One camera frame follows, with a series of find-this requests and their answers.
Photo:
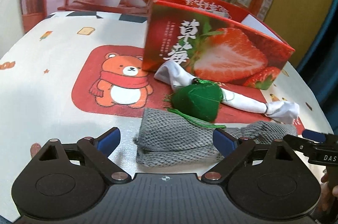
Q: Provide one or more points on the teal curtain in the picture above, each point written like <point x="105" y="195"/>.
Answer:
<point x="318" y="67"/>

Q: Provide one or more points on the bear pattern tablecloth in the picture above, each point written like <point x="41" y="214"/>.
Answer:
<point x="74" y="76"/>

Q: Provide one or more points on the yellow wooden panel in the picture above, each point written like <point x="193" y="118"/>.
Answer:
<point x="301" y="2"/>

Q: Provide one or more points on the red strawberry cardboard box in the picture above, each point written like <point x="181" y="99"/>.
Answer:
<point x="214" y="40"/>

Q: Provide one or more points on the grey knitted cloth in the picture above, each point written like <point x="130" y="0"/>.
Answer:
<point x="166" y="139"/>

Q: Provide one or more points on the white rolled cloth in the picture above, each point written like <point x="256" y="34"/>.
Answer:
<point x="281" y="111"/>

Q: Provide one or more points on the green knitted pyramid sachet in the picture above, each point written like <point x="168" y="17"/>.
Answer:
<point x="198" y="103"/>

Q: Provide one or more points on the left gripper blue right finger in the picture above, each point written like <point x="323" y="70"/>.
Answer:
<point x="224" y="142"/>

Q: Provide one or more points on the person left hand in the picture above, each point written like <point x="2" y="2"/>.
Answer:
<point x="34" y="149"/>

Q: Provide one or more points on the person right hand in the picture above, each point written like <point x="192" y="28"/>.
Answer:
<point x="327" y="198"/>

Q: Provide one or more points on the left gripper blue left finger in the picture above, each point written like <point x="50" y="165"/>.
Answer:
<point x="108" y="141"/>

